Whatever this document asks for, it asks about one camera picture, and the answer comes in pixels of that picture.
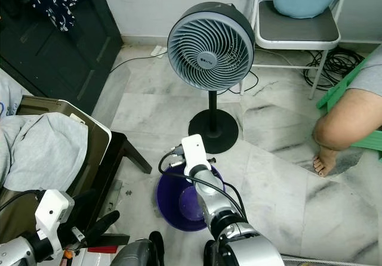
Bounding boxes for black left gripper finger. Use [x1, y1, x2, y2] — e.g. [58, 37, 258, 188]
[85, 211, 121, 246]

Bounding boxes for purple plastic bucket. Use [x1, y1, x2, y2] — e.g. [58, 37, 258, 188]
[155, 162, 224, 231]

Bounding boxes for grey robot left leg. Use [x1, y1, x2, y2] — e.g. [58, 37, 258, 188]
[110, 231, 165, 266]

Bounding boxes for olive brown chair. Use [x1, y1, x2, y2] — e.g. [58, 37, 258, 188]
[0, 96, 153, 261]

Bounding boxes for grey cloth garment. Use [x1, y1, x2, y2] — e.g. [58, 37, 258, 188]
[0, 112, 90, 193]

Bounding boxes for black cabinet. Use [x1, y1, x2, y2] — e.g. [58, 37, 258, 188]
[0, 0, 123, 115]

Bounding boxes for white printed shirt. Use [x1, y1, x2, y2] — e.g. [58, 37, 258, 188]
[0, 69, 16, 119]

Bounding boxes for person's bare leg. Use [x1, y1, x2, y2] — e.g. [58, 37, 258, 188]
[312, 87, 382, 177]

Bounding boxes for white folding chair grey seat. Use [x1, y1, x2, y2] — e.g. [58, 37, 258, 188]
[239, 0, 352, 100]

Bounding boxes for dark floral garment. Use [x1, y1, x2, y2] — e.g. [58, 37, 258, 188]
[24, 0, 93, 33]

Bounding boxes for person's grey shorts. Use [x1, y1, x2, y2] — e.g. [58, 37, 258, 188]
[349, 42, 382, 97]

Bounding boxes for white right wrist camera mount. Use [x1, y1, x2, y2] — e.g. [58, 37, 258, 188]
[181, 134, 211, 177]

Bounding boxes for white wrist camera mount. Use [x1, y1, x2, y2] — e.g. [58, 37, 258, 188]
[35, 190, 75, 246]
[181, 134, 211, 177]

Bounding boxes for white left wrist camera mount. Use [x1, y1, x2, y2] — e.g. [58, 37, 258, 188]
[35, 190, 75, 246]

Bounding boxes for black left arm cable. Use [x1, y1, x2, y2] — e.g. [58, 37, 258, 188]
[0, 188, 39, 211]

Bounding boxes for thin black floor cable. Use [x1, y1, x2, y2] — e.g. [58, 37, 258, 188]
[110, 48, 169, 73]

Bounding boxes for grey black pedestal fan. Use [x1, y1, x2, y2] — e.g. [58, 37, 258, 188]
[167, 2, 256, 154]

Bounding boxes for coiled black cables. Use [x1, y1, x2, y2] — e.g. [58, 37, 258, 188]
[303, 47, 365, 91]

